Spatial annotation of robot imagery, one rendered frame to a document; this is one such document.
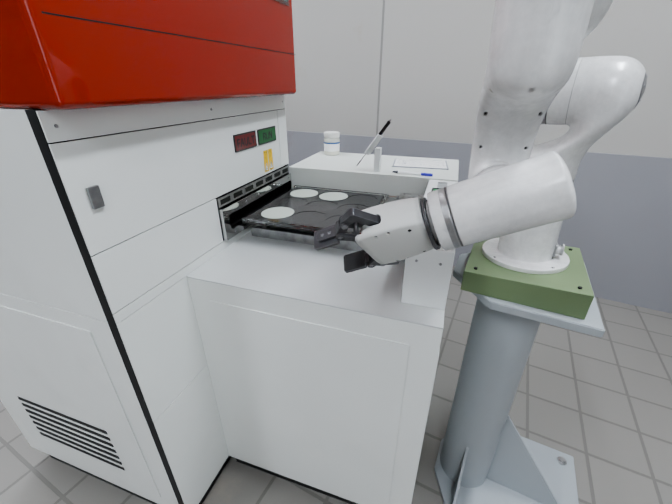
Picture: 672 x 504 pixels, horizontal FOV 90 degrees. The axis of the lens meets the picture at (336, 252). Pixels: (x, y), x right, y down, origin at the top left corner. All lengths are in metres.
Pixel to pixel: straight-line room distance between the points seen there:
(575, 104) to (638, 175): 1.74
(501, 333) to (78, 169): 0.97
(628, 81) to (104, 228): 0.96
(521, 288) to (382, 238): 0.44
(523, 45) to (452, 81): 2.03
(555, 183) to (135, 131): 0.71
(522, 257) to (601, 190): 1.67
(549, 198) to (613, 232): 2.17
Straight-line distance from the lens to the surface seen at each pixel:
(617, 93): 0.81
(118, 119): 0.77
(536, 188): 0.44
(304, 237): 1.01
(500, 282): 0.82
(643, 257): 2.70
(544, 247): 0.88
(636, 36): 2.45
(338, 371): 0.86
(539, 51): 0.42
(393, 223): 0.45
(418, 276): 0.72
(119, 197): 0.77
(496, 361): 1.03
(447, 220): 0.44
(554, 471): 1.63
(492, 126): 0.52
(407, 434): 0.97
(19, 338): 1.18
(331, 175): 1.28
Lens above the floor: 1.26
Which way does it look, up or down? 27 degrees down
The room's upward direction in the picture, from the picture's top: straight up
